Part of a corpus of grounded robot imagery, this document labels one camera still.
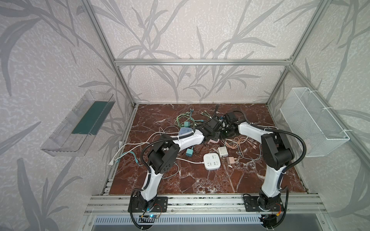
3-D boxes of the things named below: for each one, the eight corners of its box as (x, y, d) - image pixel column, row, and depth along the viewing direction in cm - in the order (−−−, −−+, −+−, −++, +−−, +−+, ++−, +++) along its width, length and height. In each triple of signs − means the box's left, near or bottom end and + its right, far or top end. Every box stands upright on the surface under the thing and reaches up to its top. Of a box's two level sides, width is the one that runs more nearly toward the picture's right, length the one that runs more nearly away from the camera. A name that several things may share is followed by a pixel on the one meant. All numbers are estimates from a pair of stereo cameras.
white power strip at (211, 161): (203, 170, 87) (204, 168, 85) (203, 154, 94) (203, 152, 91) (220, 170, 87) (221, 168, 85) (218, 154, 94) (219, 152, 91)
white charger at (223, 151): (219, 157, 92) (219, 155, 90) (218, 148, 96) (218, 146, 94) (227, 157, 92) (228, 155, 90) (226, 148, 96) (227, 146, 94)
